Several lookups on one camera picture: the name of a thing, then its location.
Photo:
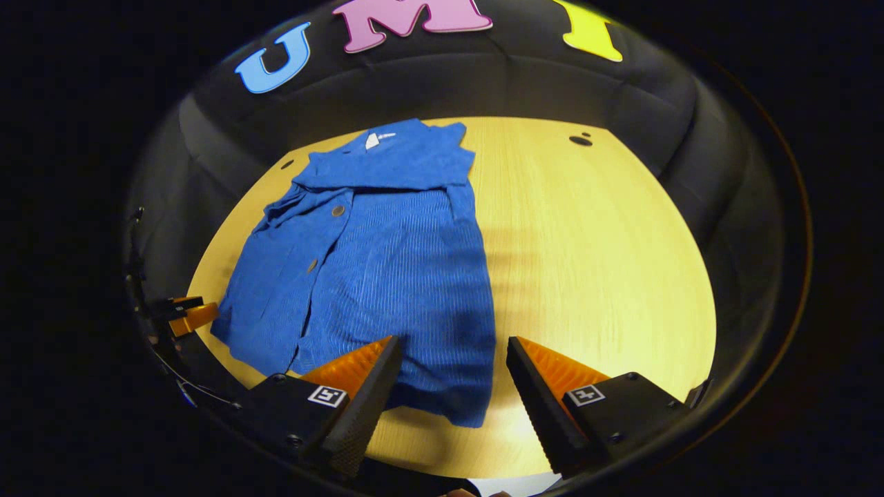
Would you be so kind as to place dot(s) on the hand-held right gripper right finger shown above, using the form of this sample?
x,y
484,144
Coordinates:
x,y
542,421

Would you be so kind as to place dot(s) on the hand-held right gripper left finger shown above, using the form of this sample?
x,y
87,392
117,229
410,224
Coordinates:
x,y
366,414

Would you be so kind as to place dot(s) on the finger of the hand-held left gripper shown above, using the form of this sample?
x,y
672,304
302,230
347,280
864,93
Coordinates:
x,y
169,307
197,317

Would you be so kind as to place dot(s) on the person's white clothing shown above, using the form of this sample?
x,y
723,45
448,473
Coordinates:
x,y
518,486

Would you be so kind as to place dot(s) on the black round table grommet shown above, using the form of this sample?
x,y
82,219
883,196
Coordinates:
x,y
580,141

